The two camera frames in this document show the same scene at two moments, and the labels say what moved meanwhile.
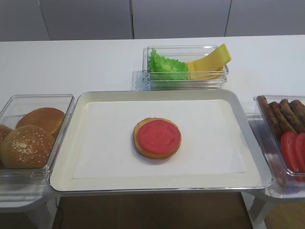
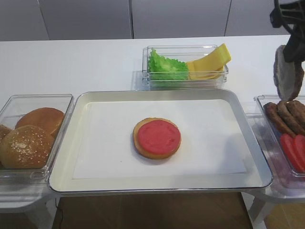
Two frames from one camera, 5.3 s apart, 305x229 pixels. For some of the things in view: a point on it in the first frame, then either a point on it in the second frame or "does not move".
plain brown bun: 52,119 does not move
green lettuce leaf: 162,68 does not move
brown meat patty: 269,117 -> 289,76
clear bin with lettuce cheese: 186,67 does not move
